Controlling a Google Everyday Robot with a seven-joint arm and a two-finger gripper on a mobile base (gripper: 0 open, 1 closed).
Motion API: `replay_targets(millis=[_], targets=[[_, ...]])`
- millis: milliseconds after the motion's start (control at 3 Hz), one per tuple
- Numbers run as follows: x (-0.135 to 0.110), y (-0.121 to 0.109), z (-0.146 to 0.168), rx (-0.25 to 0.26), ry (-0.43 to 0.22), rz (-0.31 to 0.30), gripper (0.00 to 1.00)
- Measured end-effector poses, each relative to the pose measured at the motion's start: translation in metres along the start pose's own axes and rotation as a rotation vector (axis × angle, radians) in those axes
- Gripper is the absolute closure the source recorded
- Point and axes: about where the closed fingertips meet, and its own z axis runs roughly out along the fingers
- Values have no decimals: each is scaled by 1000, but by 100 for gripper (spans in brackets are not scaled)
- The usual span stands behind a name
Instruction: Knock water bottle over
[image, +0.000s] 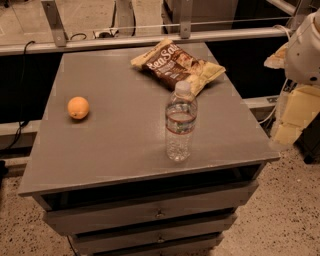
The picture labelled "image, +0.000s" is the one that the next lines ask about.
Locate orange fruit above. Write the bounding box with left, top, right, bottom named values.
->
left=67, top=97, right=90, bottom=120

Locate brown chip bag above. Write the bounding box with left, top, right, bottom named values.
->
left=131, top=39, right=226, bottom=96

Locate black cable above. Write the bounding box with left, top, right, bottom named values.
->
left=0, top=40, right=36, bottom=152

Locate clear plastic water bottle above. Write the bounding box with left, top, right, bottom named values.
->
left=165, top=81, right=198, bottom=162

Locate grey drawer cabinet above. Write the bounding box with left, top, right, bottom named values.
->
left=19, top=48, right=278, bottom=256

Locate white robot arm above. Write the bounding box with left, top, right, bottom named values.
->
left=264, top=10, right=320, bottom=145

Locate metal guard rail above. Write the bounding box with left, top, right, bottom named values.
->
left=0, top=0, right=295, bottom=55

